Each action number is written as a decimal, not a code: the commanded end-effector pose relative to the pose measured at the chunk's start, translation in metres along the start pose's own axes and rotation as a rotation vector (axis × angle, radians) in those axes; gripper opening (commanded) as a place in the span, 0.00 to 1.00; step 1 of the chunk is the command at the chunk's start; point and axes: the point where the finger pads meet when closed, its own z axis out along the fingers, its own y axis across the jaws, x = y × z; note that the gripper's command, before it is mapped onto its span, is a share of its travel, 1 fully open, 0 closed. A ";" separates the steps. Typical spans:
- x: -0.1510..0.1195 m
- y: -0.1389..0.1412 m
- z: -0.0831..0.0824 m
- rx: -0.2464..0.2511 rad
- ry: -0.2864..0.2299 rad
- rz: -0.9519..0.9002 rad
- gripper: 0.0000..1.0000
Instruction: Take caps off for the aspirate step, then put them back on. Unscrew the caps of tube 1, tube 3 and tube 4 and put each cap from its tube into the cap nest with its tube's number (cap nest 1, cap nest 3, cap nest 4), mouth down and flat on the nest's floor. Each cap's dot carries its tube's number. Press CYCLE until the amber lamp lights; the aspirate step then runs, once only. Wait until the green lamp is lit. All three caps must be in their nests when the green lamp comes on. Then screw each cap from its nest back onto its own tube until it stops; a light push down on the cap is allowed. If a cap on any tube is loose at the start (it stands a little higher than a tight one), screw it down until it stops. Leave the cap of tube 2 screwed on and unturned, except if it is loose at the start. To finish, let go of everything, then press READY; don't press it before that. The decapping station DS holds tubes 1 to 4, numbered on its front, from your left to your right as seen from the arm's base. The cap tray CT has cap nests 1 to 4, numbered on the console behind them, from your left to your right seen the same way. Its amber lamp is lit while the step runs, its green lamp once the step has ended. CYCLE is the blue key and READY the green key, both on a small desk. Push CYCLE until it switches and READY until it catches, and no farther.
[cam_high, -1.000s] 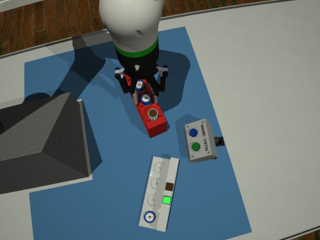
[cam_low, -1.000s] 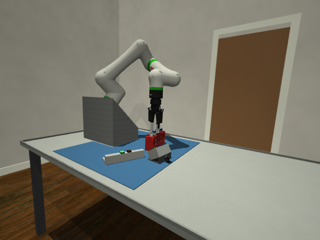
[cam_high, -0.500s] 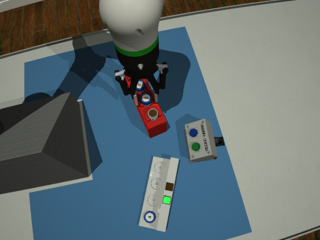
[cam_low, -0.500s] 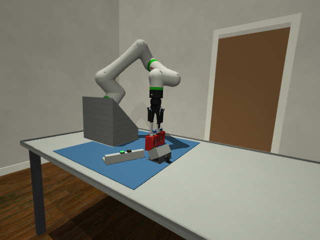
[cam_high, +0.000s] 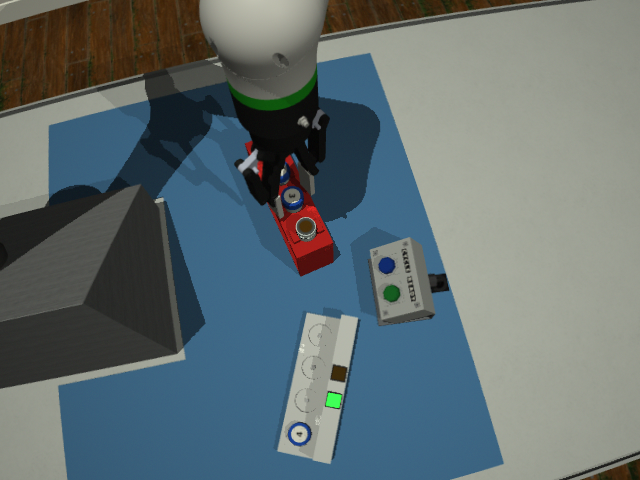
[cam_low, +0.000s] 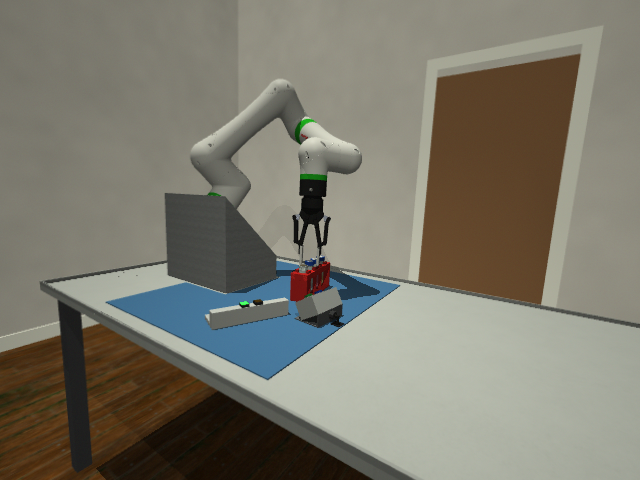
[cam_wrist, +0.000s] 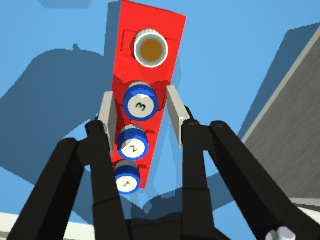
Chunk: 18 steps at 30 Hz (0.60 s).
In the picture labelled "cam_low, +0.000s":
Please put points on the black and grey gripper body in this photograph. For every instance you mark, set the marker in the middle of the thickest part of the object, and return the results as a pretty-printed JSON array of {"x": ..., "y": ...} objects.
[{"x": 311, "y": 206}]

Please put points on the white button panel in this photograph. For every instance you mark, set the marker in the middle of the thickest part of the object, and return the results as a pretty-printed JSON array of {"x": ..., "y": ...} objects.
[{"x": 319, "y": 309}]

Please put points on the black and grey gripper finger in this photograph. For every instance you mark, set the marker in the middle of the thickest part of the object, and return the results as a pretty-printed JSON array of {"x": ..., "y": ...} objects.
[
  {"x": 317, "y": 230},
  {"x": 300, "y": 242}
]

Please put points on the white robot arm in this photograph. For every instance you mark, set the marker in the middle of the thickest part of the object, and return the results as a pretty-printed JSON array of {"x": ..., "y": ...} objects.
[{"x": 319, "y": 153}]

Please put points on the blue flat mat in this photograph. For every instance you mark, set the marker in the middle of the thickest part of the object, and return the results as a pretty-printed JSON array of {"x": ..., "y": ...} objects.
[{"x": 263, "y": 347}]

